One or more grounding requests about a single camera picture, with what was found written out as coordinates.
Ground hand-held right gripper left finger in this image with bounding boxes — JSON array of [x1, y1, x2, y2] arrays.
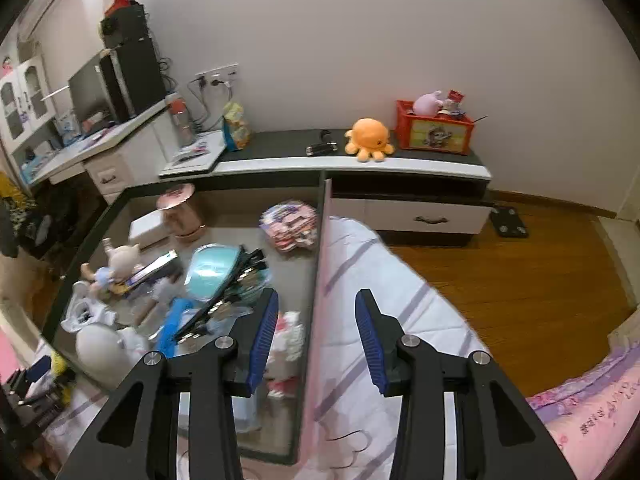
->
[[56, 287, 280, 480]]

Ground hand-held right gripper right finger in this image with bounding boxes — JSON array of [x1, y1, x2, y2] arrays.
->
[[354, 288, 577, 480]]

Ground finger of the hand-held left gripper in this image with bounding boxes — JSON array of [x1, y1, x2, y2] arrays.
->
[[7, 356, 68, 411]]

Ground pink storage box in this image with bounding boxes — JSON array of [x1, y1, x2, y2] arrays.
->
[[42, 172, 334, 467]]

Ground rose gold cup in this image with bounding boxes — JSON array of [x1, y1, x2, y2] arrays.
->
[[156, 183, 209, 242]]

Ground white box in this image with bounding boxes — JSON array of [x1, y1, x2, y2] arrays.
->
[[128, 209, 169, 252]]

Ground pink blanket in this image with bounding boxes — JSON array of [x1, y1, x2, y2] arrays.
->
[[0, 329, 32, 383]]

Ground pink and white block figure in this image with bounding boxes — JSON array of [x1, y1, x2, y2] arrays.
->
[[266, 309, 304, 397]]

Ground white round night light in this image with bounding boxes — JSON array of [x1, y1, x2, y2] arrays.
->
[[74, 323, 124, 377]]

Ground teal pouch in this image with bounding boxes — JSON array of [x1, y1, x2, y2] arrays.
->
[[184, 243, 247, 302]]

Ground white round gadget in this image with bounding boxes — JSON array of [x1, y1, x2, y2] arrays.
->
[[62, 280, 117, 334]]

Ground blue plastic stick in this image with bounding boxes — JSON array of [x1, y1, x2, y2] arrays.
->
[[157, 297, 197, 357]]

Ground pink patterned pouch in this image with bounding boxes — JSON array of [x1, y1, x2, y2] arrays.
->
[[259, 200, 319, 253]]

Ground dark printed box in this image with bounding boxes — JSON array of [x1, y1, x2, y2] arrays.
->
[[119, 249, 184, 292]]

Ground small doll figure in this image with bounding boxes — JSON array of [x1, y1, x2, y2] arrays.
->
[[82, 239, 142, 302]]

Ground low black cabinet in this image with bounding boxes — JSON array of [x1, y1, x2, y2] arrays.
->
[[159, 128, 494, 247]]

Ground office chair with clothes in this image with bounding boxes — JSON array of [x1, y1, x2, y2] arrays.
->
[[0, 174, 52, 262]]

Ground black bathroom scale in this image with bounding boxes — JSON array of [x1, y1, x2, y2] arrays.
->
[[488, 204, 531, 239]]

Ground snack bag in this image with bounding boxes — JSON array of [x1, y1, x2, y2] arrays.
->
[[222, 102, 253, 152]]

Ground orange octopus plush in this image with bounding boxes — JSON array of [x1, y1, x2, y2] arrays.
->
[[344, 118, 395, 163]]

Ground red-capped bottle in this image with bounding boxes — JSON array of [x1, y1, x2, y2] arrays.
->
[[169, 99, 197, 148]]

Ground red crate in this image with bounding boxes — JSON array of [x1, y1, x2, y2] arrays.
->
[[395, 99, 475, 156]]

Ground white desk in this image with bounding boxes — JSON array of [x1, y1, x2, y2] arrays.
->
[[21, 97, 172, 207]]

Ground pink floral bedding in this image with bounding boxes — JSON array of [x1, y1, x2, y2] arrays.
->
[[524, 344, 640, 480]]

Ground pink plush toy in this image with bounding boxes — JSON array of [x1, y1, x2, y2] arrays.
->
[[412, 90, 445, 116]]

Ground white glass-door cabinet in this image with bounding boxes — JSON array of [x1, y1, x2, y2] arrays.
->
[[0, 54, 54, 157]]

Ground black computer tower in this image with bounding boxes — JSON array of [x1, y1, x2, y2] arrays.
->
[[99, 34, 167, 122]]

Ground black monitor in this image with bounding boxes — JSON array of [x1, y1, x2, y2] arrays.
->
[[68, 53, 119, 124]]

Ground black speaker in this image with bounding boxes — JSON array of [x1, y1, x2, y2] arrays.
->
[[99, 4, 152, 49]]

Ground white air conditioner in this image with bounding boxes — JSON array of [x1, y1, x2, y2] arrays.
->
[[19, 0, 77, 42]]

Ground black cables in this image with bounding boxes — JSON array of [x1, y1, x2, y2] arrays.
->
[[187, 76, 233, 128]]

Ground white wall socket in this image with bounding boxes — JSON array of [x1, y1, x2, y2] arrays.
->
[[194, 63, 240, 87]]

